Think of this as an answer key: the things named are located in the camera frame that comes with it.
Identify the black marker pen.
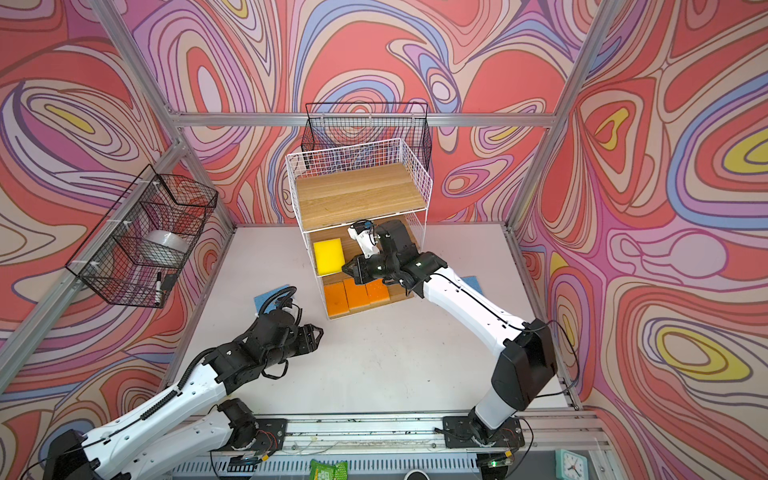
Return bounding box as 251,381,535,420
154,271,163,306

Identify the black wire basket left wall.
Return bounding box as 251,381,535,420
66,166,218,309

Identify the blue sponge right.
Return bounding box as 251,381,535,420
462,276,483,295

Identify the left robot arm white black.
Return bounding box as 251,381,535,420
39,286,323,479

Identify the black wire basket wall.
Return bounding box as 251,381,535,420
301,100,432,169
66,166,218,309

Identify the black wire basket back wall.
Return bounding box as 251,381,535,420
301,100,432,169

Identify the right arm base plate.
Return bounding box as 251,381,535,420
434,415,526,452

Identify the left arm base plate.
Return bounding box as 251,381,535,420
222,418,288,454

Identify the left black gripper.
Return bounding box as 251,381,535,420
260,323,327,372

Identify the orange sponge with pale back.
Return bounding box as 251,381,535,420
324,282,350,318

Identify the blue sponge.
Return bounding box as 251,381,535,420
462,276,483,295
253,285,287,313

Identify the yellow sponge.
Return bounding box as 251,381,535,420
313,238,346,276

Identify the teal alarm clock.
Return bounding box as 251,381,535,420
555,449,589,480

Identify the green snack packet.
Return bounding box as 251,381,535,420
309,460,349,480

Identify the blue sponge left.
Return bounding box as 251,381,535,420
253,285,287,313

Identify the white wire wooden shelf rack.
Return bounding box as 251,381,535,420
285,139,433,320

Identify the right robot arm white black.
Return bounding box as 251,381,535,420
342,219,558,443

